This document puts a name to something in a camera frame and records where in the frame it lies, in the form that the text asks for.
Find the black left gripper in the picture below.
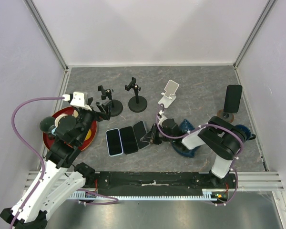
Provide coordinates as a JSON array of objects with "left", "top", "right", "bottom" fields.
[{"left": 77, "top": 97, "right": 112, "bottom": 144}]

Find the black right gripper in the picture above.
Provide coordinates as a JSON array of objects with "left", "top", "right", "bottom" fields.
[{"left": 140, "top": 123, "right": 174, "bottom": 145}]

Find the black round phone stand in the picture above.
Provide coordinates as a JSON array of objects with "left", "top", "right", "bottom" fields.
[{"left": 97, "top": 85, "right": 123, "bottom": 117}]

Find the light blue phone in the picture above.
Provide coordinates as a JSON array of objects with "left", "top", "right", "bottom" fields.
[{"left": 105, "top": 128, "right": 123, "bottom": 157}]

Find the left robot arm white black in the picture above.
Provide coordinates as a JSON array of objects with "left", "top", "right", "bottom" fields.
[{"left": 0, "top": 92, "right": 112, "bottom": 229}]

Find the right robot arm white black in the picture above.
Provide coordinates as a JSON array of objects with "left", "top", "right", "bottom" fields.
[{"left": 139, "top": 116, "right": 248, "bottom": 188}]

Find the white phone stand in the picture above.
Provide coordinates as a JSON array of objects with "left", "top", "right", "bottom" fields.
[{"left": 158, "top": 80, "right": 179, "bottom": 109}]

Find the wooden round phone stand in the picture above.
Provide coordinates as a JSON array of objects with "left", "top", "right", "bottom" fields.
[{"left": 216, "top": 109, "right": 235, "bottom": 123}]

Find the black phone on wooden stand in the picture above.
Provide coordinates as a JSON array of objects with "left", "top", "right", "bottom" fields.
[{"left": 223, "top": 85, "right": 243, "bottom": 113}]

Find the beige mug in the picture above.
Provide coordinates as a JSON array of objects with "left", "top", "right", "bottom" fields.
[{"left": 72, "top": 110, "right": 79, "bottom": 118}]

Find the yellow cup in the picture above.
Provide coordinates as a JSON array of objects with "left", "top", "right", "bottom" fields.
[{"left": 85, "top": 129, "right": 92, "bottom": 141}]

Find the red round tray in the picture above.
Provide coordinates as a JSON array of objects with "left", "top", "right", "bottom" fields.
[{"left": 42, "top": 106, "right": 98, "bottom": 151}]

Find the blue leaf-shaped plate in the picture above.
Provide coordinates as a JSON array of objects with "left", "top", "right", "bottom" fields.
[{"left": 171, "top": 119, "right": 200, "bottom": 158}]

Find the dark green mug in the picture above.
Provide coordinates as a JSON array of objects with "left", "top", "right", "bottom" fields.
[{"left": 39, "top": 116, "right": 55, "bottom": 133}]

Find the dark blue mug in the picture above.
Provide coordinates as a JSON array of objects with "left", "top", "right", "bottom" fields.
[{"left": 235, "top": 125, "right": 256, "bottom": 141}]

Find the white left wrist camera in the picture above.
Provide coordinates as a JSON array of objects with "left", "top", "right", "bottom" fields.
[{"left": 62, "top": 91, "right": 92, "bottom": 111}]

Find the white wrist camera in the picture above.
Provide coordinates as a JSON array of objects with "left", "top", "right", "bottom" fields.
[
  {"left": 62, "top": 91, "right": 92, "bottom": 111},
  {"left": 156, "top": 110, "right": 167, "bottom": 127}
]

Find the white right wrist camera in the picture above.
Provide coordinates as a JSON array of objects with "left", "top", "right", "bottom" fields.
[{"left": 156, "top": 110, "right": 167, "bottom": 127}]

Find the white mug blue handle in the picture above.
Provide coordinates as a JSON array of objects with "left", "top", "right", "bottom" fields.
[{"left": 51, "top": 114, "right": 67, "bottom": 135}]

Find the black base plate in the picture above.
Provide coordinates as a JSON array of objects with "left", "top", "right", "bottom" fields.
[{"left": 84, "top": 171, "right": 236, "bottom": 196}]

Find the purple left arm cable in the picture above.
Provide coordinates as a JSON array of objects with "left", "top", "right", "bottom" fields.
[{"left": 8, "top": 96, "right": 120, "bottom": 229}]

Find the light blue cable duct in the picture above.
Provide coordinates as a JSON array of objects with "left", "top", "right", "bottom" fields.
[{"left": 68, "top": 190, "right": 228, "bottom": 201}]

